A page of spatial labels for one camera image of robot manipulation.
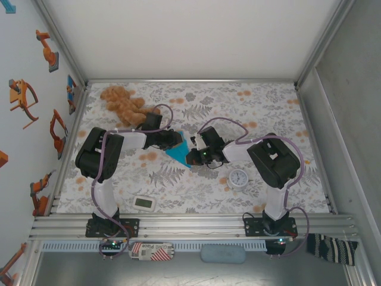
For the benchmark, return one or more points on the blue cloth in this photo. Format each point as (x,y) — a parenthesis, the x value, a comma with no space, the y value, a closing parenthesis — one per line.
(180,155)

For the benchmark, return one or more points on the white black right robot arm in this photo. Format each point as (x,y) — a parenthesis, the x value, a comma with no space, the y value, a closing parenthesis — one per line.
(274,161)

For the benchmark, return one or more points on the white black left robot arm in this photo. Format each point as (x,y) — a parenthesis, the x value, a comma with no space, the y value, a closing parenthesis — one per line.
(98,155)

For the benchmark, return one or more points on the floral print table mat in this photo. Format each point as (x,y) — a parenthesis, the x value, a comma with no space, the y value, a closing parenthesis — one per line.
(190,190)

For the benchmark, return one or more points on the white round alarm clock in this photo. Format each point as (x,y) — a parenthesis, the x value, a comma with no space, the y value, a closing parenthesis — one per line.
(238,178)

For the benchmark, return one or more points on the brown plush teddy bear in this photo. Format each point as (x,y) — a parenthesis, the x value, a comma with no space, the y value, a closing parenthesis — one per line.
(122,102)

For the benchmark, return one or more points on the white digital timer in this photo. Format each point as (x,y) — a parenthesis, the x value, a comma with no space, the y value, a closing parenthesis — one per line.
(143,203)

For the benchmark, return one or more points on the grey blue sponge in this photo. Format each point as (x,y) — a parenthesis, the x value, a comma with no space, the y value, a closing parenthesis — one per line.
(223,254)

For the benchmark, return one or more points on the red white striped pouch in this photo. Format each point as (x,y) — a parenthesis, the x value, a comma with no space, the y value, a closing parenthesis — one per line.
(151,251)

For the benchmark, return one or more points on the small green-lit circuit board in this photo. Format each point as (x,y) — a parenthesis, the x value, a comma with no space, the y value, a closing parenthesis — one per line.
(282,241)
(113,243)

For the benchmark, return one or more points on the black white striped sock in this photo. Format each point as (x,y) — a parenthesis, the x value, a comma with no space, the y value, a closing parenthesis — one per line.
(330,248)

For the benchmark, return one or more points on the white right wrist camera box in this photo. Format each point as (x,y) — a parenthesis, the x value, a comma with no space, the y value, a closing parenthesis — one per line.
(199,142)

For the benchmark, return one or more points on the aluminium profile frame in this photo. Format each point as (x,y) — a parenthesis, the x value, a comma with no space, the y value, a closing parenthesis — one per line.
(190,226)

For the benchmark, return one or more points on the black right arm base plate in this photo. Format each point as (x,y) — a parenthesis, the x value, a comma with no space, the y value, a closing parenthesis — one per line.
(251,228)

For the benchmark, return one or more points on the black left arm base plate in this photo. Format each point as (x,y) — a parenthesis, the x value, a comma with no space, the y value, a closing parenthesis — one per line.
(134,228)

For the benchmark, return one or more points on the blue orange machine wall sticker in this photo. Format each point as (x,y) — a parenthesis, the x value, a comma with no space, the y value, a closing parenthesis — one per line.
(71,89)

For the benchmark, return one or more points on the orange claw machine wall sticker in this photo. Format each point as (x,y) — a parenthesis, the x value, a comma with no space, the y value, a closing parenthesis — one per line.
(19,95)

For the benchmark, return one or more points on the orange block wall sticker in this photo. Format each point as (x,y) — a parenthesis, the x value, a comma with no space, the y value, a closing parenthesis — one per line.
(3,159)

